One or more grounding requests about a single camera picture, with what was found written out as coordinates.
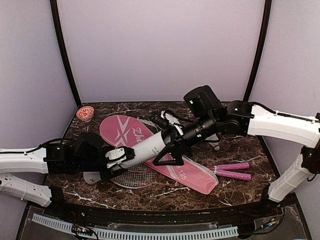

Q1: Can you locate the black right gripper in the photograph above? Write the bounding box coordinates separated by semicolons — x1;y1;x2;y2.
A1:
152;112;219;166

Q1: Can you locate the clear plastic tube lid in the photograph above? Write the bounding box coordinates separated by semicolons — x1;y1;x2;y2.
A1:
83;172;102;185

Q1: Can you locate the white cardboard shuttlecock tube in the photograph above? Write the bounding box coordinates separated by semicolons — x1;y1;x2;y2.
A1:
119;132;166;169

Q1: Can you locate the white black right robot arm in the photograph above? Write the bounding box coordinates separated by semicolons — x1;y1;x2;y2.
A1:
153;85;320;217

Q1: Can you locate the red badminton racket lower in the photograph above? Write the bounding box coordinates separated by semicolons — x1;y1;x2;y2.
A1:
111;169;159;189

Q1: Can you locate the pink racket cover bag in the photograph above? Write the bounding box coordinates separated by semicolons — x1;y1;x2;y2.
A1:
99;115;219;195

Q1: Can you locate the red white patterned bowl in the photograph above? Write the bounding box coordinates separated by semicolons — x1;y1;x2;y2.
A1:
76;106;95;122

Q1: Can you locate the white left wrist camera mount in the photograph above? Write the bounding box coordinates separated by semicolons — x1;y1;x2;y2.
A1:
105;146;136;169

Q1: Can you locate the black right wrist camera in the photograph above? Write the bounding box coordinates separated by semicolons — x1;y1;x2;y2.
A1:
149;110;184;136

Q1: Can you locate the grey slotted cable duct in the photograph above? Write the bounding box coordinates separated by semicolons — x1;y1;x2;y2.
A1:
31;213;239;240

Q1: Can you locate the black front table rail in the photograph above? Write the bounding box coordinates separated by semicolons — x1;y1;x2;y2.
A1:
46;189;294;231

